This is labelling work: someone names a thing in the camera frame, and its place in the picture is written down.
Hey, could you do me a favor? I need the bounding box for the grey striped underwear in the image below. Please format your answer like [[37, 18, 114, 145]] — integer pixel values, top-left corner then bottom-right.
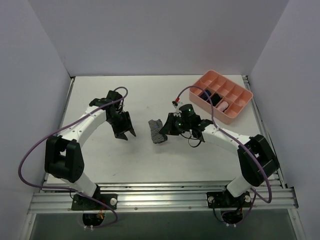
[[148, 119, 168, 144]]

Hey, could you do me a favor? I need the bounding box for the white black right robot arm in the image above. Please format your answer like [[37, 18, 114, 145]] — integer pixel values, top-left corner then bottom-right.
[[159, 100, 280, 207]]

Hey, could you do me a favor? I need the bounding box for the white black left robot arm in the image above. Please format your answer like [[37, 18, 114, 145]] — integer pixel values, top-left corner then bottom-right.
[[44, 89, 136, 210]]

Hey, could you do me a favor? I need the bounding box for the blue rolled cloth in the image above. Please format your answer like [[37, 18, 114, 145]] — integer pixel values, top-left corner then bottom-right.
[[199, 90, 212, 101]]

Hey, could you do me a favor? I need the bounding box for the black rolled cloth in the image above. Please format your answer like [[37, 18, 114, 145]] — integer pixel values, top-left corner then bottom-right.
[[210, 93, 223, 107]]

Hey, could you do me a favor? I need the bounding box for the pink rolled cloth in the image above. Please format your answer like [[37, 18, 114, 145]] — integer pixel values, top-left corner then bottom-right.
[[216, 101, 229, 112]]

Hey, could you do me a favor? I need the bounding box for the pink compartment tray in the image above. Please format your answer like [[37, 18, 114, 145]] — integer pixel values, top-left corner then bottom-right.
[[189, 70, 253, 125]]

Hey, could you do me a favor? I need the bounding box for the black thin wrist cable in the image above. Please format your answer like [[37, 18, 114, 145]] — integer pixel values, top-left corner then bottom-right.
[[179, 129, 203, 148]]

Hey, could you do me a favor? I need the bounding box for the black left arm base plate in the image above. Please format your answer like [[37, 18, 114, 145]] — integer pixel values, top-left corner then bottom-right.
[[71, 193, 118, 211]]

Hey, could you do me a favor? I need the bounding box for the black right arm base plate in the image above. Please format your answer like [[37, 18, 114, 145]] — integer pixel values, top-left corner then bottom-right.
[[206, 190, 252, 209]]

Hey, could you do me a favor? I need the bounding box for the aluminium frame rail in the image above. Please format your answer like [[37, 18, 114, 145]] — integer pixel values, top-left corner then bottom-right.
[[26, 180, 300, 215]]

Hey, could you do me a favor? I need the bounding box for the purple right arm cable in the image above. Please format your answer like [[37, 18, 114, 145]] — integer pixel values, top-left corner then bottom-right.
[[175, 85, 273, 226]]

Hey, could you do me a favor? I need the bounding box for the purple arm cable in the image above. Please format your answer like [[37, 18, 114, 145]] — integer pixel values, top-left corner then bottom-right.
[[175, 85, 273, 226], [18, 86, 130, 229]]

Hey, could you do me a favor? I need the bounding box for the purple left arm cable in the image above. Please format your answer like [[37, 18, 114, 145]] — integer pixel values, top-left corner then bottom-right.
[[18, 86, 130, 229]]

